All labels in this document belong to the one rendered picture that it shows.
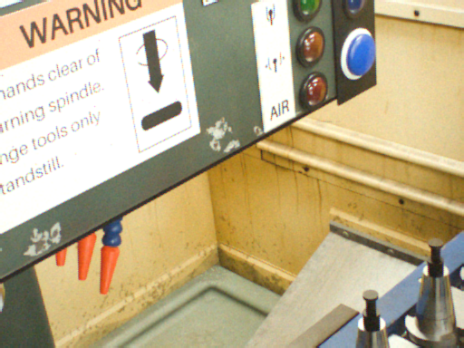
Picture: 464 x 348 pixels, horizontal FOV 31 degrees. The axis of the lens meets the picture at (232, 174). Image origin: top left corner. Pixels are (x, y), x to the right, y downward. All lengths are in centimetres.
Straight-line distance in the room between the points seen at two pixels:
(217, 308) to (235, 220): 22
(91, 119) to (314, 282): 132
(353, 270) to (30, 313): 68
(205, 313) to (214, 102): 157
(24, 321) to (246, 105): 89
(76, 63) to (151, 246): 156
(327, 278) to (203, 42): 127
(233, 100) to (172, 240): 152
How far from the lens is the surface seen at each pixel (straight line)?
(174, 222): 202
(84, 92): 45
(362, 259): 174
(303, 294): 174
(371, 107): 160
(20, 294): 135
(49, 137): 44
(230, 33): 52
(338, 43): 59
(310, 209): 183
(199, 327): 202
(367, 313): 83
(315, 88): 58
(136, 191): 49
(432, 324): 93
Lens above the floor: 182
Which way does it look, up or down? 28 degrees down
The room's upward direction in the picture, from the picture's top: 7 degrees counter-clockwise
